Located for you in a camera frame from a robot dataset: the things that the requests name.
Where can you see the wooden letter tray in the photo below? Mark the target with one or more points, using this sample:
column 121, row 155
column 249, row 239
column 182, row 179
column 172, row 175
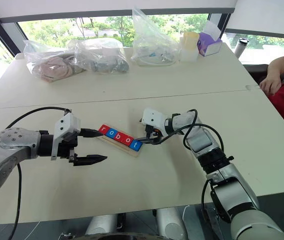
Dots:
column 118, row 147

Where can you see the white tumbler with black lid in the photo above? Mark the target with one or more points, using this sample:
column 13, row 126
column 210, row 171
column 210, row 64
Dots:
column 241, row 48

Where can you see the translucent container with yellow lid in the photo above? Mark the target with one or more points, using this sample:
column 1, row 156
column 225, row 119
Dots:
column 189, row 48

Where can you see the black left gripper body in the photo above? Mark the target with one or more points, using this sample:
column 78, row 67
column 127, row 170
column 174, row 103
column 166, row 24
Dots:
column 68, row 147

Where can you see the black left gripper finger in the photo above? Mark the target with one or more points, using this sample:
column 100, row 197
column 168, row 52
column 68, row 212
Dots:
column 90, row 133
column 89, row 160

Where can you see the person's bare forearm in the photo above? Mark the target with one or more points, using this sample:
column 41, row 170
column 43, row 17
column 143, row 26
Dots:
column 277, row 68

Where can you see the blue letter tile t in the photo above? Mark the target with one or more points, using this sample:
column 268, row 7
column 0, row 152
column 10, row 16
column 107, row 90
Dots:
column 135, row 146

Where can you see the blue letter tile o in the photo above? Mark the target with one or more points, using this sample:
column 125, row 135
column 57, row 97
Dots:
column 110, row 132

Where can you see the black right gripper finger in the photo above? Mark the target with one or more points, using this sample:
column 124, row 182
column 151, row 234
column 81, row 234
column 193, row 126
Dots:
column 145, row 140
column 141, row 120

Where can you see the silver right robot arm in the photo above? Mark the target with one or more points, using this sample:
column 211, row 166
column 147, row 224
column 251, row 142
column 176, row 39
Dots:
column 232, row 190

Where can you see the metal table bracket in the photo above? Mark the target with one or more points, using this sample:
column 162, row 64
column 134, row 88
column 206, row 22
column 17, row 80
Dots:
column 65, row 236
column 210, row 222

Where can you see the person's bare hand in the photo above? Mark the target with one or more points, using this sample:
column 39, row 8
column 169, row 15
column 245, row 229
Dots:
column 270, row 85

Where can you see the plastic bag with pink cloth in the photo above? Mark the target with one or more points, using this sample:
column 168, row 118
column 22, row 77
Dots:
column 52, row 68

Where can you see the white rounded robot leg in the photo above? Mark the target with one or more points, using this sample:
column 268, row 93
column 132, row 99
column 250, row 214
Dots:
column 172, row 222
column 100, row 223

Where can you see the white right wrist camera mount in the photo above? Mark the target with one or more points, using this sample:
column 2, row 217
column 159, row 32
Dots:
column 153, row 118

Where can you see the red letter tile b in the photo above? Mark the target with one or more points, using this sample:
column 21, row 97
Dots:
column 118, row 136

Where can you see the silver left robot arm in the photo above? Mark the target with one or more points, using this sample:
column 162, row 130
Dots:
column 9, row 147

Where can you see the purple tissue box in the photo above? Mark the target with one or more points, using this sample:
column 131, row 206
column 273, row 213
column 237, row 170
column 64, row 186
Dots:
column 208, row 45

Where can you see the plastic bag with grey items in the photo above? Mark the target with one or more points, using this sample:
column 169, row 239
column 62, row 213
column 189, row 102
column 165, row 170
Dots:
column 102, row 62

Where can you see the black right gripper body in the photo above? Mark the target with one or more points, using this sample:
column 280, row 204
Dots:
column 154, row 132

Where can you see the red letter tile r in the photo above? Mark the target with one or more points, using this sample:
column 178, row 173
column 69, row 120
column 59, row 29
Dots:
column 103, row 129

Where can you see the red letter tile o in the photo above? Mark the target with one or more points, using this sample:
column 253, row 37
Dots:
column 127, row 141

